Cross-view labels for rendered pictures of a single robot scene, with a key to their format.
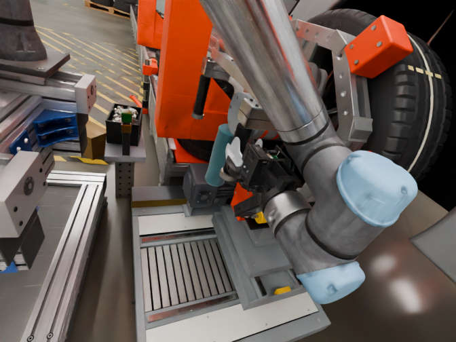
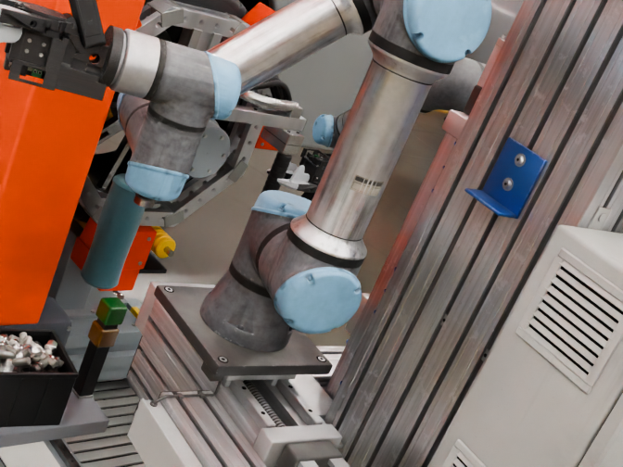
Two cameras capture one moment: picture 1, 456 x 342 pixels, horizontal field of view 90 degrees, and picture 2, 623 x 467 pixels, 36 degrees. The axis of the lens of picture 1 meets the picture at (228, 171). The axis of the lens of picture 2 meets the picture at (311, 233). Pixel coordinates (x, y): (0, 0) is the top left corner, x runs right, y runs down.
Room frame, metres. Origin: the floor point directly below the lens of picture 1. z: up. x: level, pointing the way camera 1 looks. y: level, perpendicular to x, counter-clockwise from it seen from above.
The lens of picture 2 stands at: (1.03, 2.03, 1.51)
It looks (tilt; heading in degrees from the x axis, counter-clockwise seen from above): 20 degrees down; 252
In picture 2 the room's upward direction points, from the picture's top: 23 degrees clockwise
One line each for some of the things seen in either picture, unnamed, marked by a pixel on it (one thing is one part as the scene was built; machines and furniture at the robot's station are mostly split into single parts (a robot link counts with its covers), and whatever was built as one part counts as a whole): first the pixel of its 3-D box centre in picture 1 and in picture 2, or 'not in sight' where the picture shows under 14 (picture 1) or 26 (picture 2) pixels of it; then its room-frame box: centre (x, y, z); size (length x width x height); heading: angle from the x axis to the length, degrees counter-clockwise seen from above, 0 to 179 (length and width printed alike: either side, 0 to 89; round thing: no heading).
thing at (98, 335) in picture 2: (126, 127); (103, 333); (0.80, 0.46, 0.59); 0.04 x 0.04 x 0.04; 31
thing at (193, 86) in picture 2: not in sight; (190, 82); (0.87, 0.89, 1.21); 0.11 x 0.08 x 0.09; 10
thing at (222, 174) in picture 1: (236, 151); (274, 180); (0.48, 0.00, 0.83); 0.04 x 0.04 x 0.16
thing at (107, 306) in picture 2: (126, 116); (111, 310); (0.80, 0.46, 0.64); 0.04 x 0.04 x 0.04; 31
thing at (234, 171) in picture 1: (239, 169); (306, 184); (0.40, -0.02, 0.83); 0.09 x 0.05 x 0.02; 39
